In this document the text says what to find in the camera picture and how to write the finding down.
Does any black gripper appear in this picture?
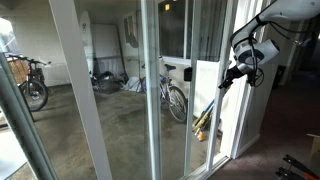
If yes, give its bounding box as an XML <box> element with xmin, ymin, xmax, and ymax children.
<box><xmin>218</xmin><ymin>63</ymin><xmax>248</xmax><ymax>90</ymax></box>

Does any white sliding glass door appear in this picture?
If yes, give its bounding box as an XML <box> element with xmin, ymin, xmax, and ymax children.
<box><xmin>184</xmin><ymin>0</ymin><xmax>234</xmax><ymax>180</ymax></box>

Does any blue long stick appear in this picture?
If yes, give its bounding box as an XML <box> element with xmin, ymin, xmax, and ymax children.
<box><xmin>199</xmin><ymin>99</ymin><xmax>216</xmax><ymax>121</ymax></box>

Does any small black box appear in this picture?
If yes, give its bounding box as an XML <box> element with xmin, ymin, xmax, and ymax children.
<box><xmin>183</xmin><ymin>66</ymin><xmax>194</xmax><ymax>83</ymax></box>

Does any blue bicycle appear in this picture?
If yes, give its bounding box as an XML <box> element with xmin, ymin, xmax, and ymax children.
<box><xmin>139</xmin><ymin>63</ymin><xmax>188</xmax><ymax>124</ymax></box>

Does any small orange bottle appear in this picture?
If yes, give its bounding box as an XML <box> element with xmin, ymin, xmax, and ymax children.
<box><xmin>197</xmin><ymin>130</ymin><xmax>206</xmax><ymax>143</ymax></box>

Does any dark window with blinds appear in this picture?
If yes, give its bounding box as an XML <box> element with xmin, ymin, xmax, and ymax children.
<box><xmin>158</xmin><ymin>0</ymin><xmax>231</xmax><ymax>63</ymax></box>

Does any white crumpled tarp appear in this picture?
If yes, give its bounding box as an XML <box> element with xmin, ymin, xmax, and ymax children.
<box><xmin>121</xmin><ymin>76</ymin><xmax>145</xmax><ymax>93</ymax></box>

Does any red black clamp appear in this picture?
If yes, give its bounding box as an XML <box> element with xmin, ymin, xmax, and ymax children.
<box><xmin>282</xmin><ymin>154</ymin><xmax>320</xmax><ymax>180</ymax></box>
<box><xmin>274</xmin><ymin>166</ymin><xmax>303</xmax><ymax>180</ymax></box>

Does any black trash bag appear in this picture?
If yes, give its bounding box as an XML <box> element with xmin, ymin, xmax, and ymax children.
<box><xmin>90</xmin><ymin>70</ymin><xmax>129</xmax><ymax>94</ymax></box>

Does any white fixed glass panel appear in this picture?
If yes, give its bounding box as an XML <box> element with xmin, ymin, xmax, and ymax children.
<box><xmin>48</xmin><ymin>0</ymin><xmax>164</xmax><ymax>180</ymax></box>

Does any white surfboard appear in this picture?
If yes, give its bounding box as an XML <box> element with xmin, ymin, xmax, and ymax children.
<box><xmin>79</xmin><ymin>9</ymin><xmax>95</xmax><ymax>76</ymax></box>

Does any red bicycle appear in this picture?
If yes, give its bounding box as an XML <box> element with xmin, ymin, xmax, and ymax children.
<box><xmin>6</xmin><ymin>53</ymin><xmax>53</xmax><ymax>113</ymax></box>

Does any white door frame post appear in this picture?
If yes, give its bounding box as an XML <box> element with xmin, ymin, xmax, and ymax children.
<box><xmin>0</xmin><ymin>51</ymin><xmax>59</xmax><ymax>180</ymax></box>
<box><xmin>219</xmin><ymin>0</ymin><xmax>268</xmax><ymax>160</ymax></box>

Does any dark wall hanging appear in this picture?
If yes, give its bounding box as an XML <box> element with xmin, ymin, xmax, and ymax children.
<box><xmin>123</xmin><ymin>14</ymin><xmax>139</xmax><ymax>48</ymax></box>

